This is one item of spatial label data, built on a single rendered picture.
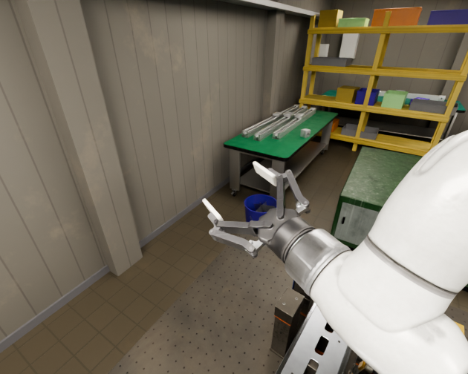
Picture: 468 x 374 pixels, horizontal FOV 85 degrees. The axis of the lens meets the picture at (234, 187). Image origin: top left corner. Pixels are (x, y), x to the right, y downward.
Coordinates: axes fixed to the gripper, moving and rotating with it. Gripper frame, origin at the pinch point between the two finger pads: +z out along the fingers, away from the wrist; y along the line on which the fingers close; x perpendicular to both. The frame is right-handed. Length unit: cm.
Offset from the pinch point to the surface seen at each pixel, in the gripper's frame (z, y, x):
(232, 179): 217, 66, -206
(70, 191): 168, -73, -64
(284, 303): 1, -2, -74
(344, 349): -24, 4, -78
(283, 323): -2, -7, -80
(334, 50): 434, 517, -265
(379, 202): 47, 135, -180
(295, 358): -16, -12, -72
